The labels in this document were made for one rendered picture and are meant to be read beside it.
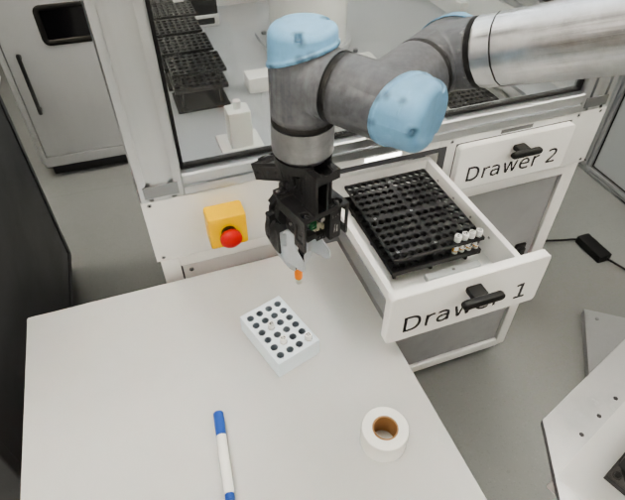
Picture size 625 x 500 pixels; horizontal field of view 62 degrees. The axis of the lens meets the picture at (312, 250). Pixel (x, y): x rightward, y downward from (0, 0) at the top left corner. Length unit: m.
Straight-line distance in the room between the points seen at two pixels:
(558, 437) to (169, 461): 0.59
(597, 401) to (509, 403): 0.89
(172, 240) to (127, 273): 1.21
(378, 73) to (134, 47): 0.42
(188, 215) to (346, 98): 0.54
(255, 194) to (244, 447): 0.45
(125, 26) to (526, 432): 1.55
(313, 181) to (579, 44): 0.29
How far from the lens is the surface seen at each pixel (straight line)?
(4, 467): 1.22
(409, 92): 0.51
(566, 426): 0.95
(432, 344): 1.71
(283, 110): 0.58
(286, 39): 0.55
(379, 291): 0.88
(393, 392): 0.90
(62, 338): 1.05
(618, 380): 1.04
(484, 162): 1.20
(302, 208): 0.66
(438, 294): 0.84
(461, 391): 1.85
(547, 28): 0.57
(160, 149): 0.91
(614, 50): 0.55
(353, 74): 0.53
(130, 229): 2.43
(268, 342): 0.92
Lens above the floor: 1.53
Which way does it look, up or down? 44 degrees down
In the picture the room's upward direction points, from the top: straight up
